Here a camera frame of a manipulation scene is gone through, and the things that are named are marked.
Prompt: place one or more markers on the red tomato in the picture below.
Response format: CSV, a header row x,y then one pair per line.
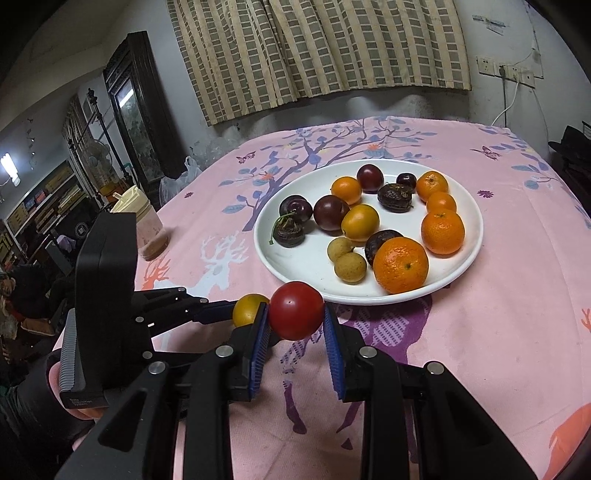
x,y
296,311

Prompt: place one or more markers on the dark water chestnut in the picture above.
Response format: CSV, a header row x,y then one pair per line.
x,y
395,197
376,242
288,234

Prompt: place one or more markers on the clear plastic bag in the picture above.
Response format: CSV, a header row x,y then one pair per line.
x,y
178,180

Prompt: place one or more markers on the tan longan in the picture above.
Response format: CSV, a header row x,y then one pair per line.
x,y
351,267
339,248

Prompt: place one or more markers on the yellow plum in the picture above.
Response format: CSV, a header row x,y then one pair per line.
x,y
247,310
360,223

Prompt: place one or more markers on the dark wooden framed cabinet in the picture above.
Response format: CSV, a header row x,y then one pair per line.
x,y
138,115

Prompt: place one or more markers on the pink printed tablecloth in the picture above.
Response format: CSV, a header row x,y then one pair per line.
x,y
485,346

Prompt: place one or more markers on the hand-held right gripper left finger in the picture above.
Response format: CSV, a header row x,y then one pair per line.
x,y
258,350

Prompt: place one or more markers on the white oval plate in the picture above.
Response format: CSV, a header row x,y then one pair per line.
x,y
304,265

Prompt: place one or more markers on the large mandarin orange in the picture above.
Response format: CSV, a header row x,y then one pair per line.
x,y
442,231
400,265

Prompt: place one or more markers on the dark cherry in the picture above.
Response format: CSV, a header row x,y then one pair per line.
x,y
405,180

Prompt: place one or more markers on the white wall socket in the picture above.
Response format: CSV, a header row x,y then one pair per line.
x,y
526,76
485,64
507,70

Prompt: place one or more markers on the shelf with boxes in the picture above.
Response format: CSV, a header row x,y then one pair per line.
x,y
41,203

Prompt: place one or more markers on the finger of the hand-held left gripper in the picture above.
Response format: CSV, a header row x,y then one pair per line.
x,y
212,312
178,357

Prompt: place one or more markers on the beige checked curtain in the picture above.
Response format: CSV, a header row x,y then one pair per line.
x,y
323,50

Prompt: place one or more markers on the plastic jar beige lid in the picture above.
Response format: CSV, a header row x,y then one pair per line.
x,y
141,221

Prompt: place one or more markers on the standing electric fan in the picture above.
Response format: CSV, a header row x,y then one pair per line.
x,y
98,154

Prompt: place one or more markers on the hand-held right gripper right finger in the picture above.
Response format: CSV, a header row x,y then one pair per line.
x,y
331,350

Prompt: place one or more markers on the white light bulb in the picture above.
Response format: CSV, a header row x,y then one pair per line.
x,y
10,167

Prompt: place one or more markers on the person's left forearm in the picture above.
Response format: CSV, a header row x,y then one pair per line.
x,y
27,415

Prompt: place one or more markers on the person's left hand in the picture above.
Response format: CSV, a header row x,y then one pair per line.
x,y
53,376

